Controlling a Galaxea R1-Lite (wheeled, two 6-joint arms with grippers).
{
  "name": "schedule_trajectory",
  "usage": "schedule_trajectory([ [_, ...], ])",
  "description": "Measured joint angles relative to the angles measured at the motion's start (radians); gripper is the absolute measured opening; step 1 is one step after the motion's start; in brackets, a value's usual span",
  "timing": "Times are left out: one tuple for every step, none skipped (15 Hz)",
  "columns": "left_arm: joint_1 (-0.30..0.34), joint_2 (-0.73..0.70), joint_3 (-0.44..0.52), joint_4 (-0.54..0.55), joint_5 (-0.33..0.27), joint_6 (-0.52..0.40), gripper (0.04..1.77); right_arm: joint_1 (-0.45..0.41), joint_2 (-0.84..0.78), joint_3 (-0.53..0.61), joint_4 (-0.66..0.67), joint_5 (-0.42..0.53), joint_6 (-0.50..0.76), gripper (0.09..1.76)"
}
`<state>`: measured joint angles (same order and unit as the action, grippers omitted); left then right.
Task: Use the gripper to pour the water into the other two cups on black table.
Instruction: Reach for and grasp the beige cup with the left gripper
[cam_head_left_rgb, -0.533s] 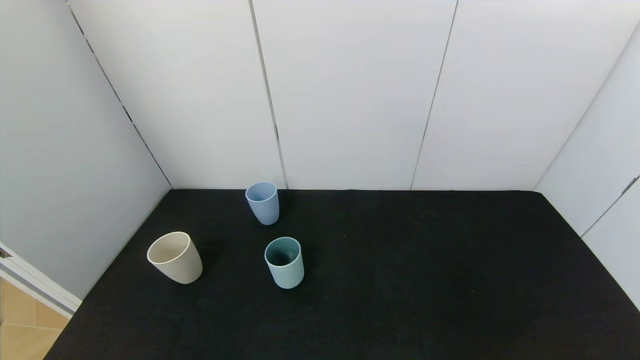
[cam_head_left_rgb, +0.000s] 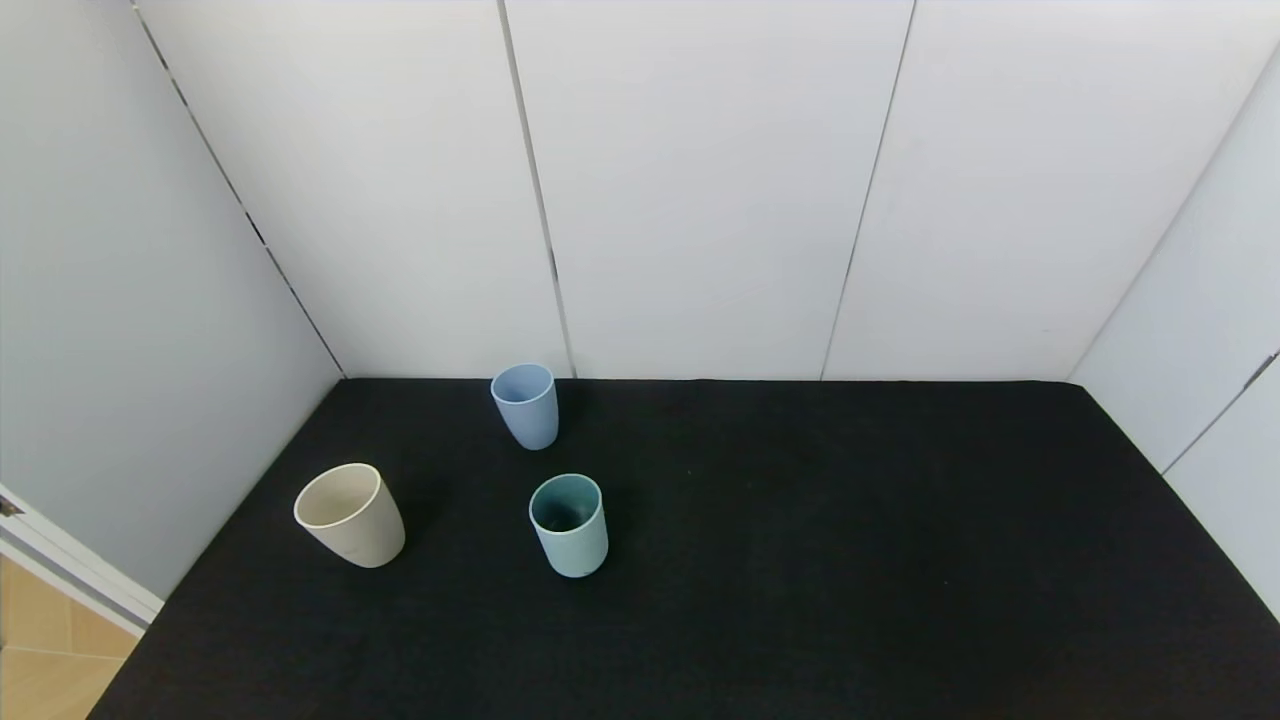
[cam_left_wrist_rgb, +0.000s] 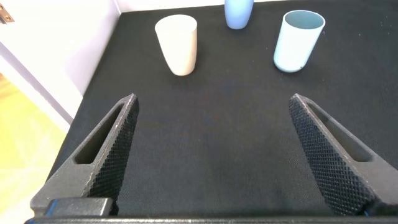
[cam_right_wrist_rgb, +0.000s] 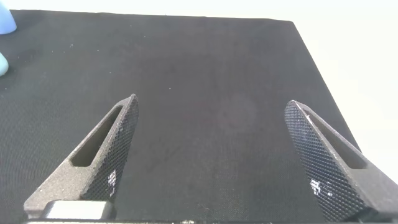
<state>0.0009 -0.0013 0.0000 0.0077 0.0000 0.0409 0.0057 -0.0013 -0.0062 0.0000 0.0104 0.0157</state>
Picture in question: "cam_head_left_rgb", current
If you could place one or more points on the beige plastic cup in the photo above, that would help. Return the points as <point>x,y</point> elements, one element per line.
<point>365,535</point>

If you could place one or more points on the light blue plastic cup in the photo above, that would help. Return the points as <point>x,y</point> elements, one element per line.
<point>531,420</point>

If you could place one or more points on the teal plastic cup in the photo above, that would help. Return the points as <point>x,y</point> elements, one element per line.
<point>572,550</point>

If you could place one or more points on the black table cloth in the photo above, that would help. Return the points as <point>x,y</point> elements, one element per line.
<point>800,560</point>

